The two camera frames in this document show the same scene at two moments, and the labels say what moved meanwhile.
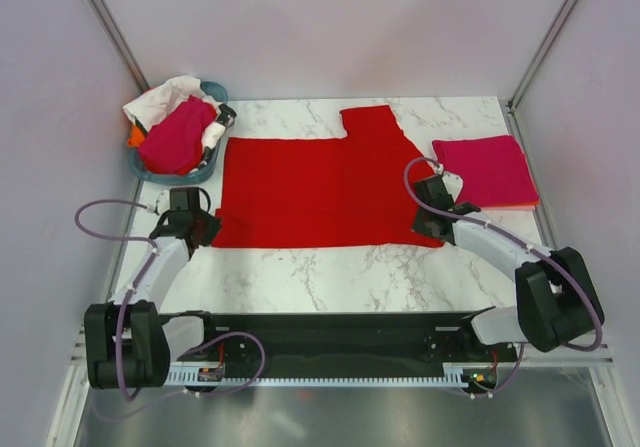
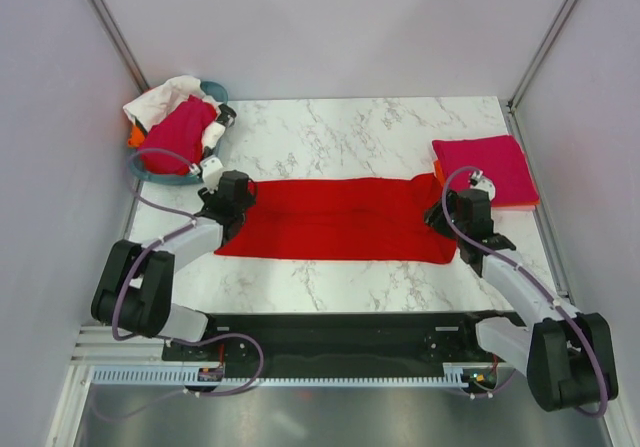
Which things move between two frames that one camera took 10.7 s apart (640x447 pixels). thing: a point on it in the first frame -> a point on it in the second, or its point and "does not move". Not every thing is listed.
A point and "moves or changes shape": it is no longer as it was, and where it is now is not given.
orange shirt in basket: (136, 139) does not move
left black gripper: (213, 228) -> (206, 197)
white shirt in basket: (149, 105) does not move
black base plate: (323, 342) does not move
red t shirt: (345, 192) moves or changes shape
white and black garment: (225, 118) does not move
